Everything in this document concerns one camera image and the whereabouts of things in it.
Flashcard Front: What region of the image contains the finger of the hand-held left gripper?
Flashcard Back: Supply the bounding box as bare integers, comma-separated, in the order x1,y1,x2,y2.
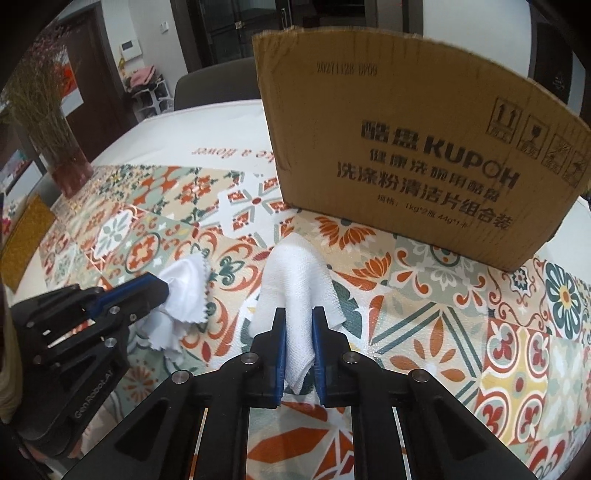
87,271,161,320
102,276,171,345

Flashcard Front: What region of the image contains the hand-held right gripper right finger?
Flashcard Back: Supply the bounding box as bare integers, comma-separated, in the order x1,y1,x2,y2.
311,306,543,480

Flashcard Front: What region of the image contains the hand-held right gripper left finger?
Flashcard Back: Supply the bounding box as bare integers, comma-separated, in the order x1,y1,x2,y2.
62,307,288,480

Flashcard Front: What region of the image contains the white zigzag-edged cloth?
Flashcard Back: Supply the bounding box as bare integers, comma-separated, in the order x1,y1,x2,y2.
134,255,208,365

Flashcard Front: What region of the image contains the white woven towel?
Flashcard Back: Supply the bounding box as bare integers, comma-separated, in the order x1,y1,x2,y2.
249,232,347,395

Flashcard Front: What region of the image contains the brown cardboard box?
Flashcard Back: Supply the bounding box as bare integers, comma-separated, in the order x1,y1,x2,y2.
252,25,591,273

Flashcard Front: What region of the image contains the pink cloth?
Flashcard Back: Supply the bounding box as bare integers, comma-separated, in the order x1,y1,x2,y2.
81,392,125,439

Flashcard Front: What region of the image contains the yellow woven placemat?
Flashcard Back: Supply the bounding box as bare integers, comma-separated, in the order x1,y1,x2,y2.
0,194,57,292

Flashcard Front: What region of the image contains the floral patterned tablecloth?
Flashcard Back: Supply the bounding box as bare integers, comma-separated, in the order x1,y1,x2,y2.
0,99,591,480

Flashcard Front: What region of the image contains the glass vase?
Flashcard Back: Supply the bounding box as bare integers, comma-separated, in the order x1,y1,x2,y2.
34,115,93,199

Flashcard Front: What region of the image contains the white shoe rack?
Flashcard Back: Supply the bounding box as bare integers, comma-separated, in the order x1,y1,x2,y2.
131,76,175,123

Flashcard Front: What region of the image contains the brown wooden door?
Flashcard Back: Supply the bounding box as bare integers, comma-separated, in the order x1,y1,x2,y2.
60,9,139,144

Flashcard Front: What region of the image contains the grey dining chair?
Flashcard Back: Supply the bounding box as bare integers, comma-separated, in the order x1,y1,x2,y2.
174,58,264,112

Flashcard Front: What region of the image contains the dried flower bunch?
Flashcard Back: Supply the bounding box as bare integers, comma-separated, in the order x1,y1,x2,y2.
2,25,84,162

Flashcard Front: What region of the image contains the black framed sliding glass door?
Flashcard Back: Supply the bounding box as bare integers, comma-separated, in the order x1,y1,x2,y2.
185,0,305,77

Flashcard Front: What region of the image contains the red wall picture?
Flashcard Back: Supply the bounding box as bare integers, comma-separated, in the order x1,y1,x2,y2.
51,60,85,118

